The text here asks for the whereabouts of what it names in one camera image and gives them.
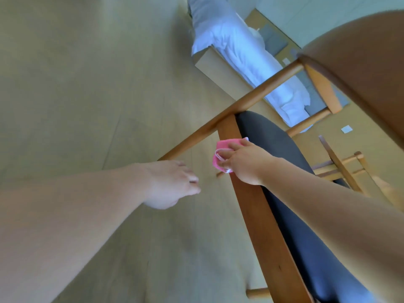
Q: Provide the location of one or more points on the white bedding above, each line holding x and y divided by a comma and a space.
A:
233, 44

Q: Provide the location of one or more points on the white floor socket plate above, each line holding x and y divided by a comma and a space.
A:
346, 129

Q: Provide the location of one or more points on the light wooden bed frame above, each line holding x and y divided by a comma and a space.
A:
217, 72

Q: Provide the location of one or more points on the pink cleaning cloth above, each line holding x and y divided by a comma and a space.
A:
221, 145

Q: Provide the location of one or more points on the person's right hand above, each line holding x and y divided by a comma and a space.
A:
249, 162

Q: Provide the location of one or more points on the person's left forearm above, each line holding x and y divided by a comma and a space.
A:
72, 224

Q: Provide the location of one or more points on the person's right fingers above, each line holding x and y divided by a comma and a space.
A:
228, 153

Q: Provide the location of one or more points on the slender wooden chair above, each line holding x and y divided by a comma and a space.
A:
350, 173

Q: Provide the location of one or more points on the dark grey seat cushion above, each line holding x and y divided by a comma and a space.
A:
303, 249

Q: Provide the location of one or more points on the person's right forearm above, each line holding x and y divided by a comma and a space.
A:
331, 217

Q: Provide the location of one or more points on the person's left hand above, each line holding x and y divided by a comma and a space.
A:
164, 184

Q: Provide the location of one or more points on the person's left fingers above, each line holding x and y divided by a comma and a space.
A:
191, 182

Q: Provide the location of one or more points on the grey rug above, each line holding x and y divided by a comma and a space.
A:
274, 39

